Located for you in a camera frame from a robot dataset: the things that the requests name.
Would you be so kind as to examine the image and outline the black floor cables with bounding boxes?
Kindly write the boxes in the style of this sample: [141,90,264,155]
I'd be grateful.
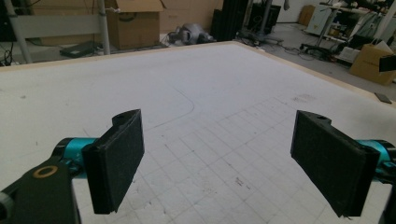
[237,29,347,62]

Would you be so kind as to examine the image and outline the open cardboard box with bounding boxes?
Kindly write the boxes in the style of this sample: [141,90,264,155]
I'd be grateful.
[105,0,166,50]

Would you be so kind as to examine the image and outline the white grid mat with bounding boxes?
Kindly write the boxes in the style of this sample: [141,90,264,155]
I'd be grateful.
[0,42,396,224]

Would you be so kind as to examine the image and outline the large cardboard box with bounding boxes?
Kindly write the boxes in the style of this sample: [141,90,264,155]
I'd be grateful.
[159,0,224,34]

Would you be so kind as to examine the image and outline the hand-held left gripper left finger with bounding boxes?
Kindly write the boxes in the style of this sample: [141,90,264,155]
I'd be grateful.
[81,108,146,216]

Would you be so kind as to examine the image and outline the white metal desk frame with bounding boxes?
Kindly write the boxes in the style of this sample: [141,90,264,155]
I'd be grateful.
[3,0,112,64]

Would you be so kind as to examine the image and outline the grey headset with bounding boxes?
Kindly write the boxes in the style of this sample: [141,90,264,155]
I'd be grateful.
[169,22,217,45]

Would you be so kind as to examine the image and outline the black flat device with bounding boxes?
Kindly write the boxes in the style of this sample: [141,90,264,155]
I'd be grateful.
[59,41,101,59]

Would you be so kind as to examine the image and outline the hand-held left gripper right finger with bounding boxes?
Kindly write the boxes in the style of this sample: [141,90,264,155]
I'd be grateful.
[290,109,381,218]

